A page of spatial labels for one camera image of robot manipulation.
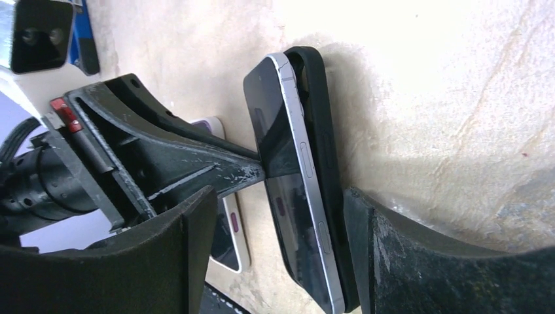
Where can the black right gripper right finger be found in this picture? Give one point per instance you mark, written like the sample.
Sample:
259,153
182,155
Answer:
402,266

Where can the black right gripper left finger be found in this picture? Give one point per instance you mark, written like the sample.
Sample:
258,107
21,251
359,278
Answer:
158,266

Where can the clear white phone case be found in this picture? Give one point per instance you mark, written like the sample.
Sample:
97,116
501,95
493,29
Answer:
240,242

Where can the black phone case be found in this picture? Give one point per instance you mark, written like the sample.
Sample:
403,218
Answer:
310,73

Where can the silver phone black screen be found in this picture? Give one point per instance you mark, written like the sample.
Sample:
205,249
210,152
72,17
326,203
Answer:
291,182

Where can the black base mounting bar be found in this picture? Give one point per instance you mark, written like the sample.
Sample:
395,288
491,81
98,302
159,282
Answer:
215,302

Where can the blue and black stapler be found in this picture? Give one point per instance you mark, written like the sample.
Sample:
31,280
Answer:
83,52

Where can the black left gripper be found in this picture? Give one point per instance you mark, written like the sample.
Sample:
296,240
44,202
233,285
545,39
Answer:
75,167

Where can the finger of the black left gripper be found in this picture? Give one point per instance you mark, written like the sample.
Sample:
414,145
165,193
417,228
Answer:
154,158

